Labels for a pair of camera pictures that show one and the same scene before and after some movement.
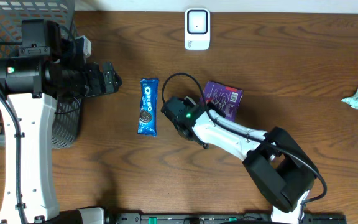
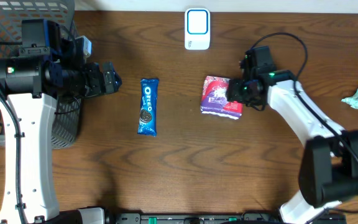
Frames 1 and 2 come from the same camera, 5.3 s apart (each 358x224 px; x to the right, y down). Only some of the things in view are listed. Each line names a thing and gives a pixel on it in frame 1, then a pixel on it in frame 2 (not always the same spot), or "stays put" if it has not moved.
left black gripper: x=105 y=79 stays put
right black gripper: x=169 y=109 -> x=233 y=91
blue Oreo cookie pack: x=147 y=124 stays put
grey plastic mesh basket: x=0 y=37 stays put
